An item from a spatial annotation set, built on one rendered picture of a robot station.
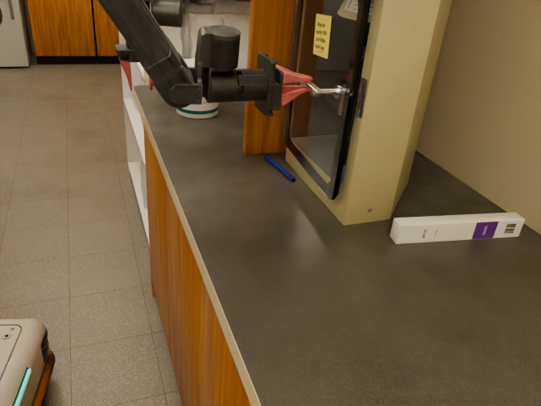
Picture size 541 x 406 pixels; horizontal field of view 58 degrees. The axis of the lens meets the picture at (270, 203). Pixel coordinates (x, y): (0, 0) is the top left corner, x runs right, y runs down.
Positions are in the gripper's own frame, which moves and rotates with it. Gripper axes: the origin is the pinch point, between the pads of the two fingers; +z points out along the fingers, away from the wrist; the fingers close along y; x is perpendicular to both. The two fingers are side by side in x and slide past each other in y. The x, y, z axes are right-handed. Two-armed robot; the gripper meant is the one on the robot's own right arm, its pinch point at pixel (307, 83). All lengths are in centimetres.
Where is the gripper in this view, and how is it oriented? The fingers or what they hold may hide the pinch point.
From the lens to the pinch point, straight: 95.5
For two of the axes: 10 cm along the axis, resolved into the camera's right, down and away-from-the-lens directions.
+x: -3.7, -4.8, 7.9
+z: 9.3, -1.2, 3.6
